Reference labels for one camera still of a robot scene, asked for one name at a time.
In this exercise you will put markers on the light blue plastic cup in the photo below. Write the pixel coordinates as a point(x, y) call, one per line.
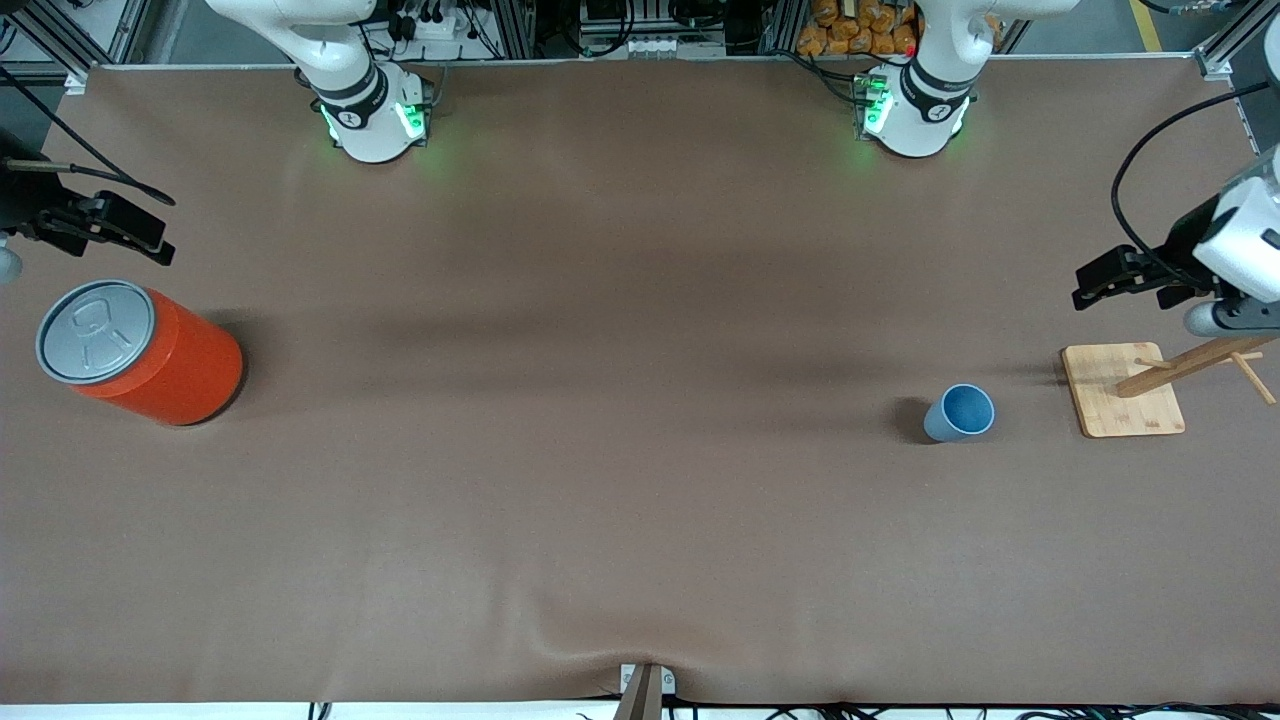
point(962, 412)

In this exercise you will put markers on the metal table edge clamp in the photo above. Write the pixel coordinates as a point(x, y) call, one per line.
point(645, 690)

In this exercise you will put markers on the wooden mug tree stand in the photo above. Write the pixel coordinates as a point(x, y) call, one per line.
point(1120, 395)

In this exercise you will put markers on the aluminium frame post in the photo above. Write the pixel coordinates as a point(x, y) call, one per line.
point(1235, 45)
point(70, 35)

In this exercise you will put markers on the bag of orange snacks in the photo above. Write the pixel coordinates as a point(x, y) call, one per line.
point(850, 30)

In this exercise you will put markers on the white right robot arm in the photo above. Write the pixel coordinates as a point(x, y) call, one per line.
point(365, 110)

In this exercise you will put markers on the white power strip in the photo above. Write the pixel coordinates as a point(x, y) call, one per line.
point(672, 46)

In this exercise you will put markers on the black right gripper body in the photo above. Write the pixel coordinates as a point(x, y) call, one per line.
point(20, 205)

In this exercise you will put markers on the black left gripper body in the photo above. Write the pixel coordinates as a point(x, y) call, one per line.
point(1183, 245)

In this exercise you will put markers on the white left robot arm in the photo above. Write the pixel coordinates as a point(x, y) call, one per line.
point(920, 110)

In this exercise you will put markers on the orange can with grey lid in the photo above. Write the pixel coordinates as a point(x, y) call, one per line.
point(170, 365)

